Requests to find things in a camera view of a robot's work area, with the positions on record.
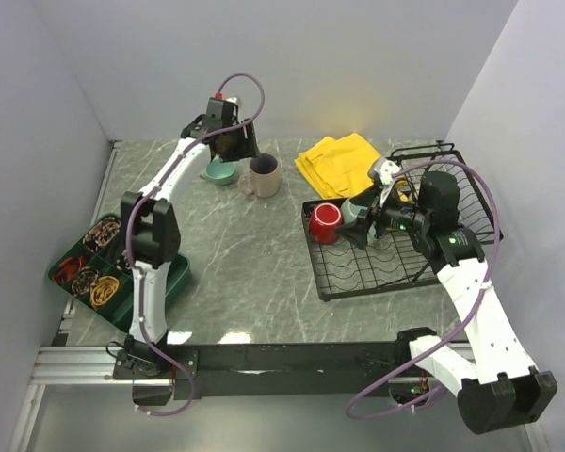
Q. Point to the yellow mug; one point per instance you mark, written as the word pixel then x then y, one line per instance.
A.
pixel 403 190

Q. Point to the small teal cup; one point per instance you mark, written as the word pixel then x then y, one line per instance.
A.
pixel 220 173

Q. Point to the green organizer tray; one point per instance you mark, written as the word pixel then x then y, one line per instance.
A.
pixel 95 271

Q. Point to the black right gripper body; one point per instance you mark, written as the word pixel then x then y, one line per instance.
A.
pixel 402 217

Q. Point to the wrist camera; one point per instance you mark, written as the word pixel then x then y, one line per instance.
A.
pixel 383 175
pixel 235 100

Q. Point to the black front base bar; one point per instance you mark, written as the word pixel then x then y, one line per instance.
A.
pixel 266 370

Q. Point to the yellow cloth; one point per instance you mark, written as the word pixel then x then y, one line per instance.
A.
pixel 337 168

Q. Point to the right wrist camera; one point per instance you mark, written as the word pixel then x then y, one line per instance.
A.
pixel 383 175

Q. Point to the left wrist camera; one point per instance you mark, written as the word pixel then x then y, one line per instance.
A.
pixel 235 100

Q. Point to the green glazed mug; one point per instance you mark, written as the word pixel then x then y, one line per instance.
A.
pixel 350 211

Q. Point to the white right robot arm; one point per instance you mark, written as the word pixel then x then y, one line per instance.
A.
pixel 482 362

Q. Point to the red mug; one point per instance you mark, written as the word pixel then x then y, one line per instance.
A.
pixel 325 218

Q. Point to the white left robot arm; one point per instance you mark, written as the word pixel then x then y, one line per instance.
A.
pixel 148 223

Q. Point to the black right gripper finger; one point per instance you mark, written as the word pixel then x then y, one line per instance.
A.
pixel 355 233
pixel 368 199

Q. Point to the pink mug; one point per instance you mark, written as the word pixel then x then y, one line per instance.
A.
pixel 264 178

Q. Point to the black wire dish rack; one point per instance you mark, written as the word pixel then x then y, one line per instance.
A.
pixel 390 263

